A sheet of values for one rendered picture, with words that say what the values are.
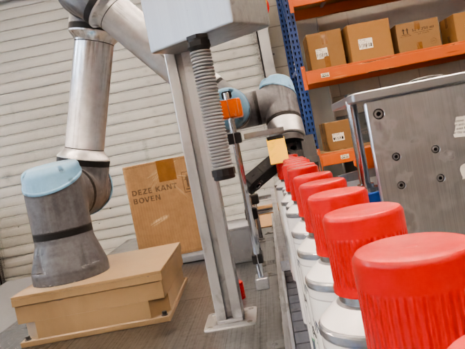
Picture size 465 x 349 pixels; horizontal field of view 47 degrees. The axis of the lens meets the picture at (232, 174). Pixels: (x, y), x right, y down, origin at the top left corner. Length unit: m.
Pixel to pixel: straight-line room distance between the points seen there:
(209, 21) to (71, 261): 0.53
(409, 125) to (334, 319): 0.26
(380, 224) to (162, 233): 1.32
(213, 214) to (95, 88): 0.45
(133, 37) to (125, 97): 4.33
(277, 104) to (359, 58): 3.63
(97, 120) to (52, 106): 4.37
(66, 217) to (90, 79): 0.31
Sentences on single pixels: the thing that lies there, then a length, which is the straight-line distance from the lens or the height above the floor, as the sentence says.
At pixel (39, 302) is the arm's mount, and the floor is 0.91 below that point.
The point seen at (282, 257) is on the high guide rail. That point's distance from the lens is 0.72.
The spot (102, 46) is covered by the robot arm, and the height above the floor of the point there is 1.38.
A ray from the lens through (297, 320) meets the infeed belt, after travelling 0.73.
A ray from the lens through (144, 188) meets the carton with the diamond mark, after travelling 1.50.
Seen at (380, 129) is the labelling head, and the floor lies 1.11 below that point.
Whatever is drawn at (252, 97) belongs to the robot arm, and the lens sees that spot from 1.14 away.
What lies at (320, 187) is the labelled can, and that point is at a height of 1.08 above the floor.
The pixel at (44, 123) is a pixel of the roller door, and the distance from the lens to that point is 5.59.
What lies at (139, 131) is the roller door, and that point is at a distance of 5.33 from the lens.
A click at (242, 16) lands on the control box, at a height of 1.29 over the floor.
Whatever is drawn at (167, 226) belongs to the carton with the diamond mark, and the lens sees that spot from 1.51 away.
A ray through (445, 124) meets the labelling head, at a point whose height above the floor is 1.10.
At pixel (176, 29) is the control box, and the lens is 0.82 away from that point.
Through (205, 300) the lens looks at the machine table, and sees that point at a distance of 1.09.
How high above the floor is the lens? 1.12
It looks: 3 degrees down
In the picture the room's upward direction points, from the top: 11 degrees counter-clockwise
